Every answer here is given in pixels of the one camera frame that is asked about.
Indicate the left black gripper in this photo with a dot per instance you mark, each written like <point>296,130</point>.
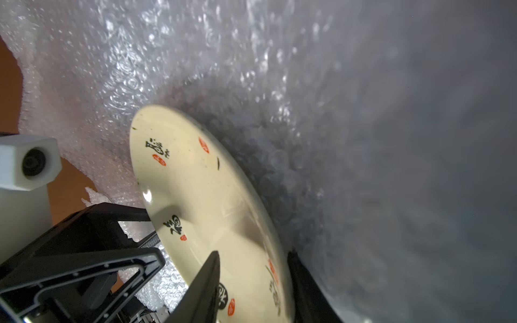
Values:
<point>84,269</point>

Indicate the bubble item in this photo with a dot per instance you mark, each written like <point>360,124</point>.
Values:
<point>380,135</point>

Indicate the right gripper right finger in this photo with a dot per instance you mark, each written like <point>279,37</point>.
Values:
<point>310,304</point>

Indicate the cream dinner plate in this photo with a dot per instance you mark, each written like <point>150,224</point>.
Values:
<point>200,201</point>

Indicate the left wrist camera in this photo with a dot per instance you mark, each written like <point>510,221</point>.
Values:
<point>28,164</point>

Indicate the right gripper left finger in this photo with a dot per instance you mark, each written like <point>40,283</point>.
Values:
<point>200,302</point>

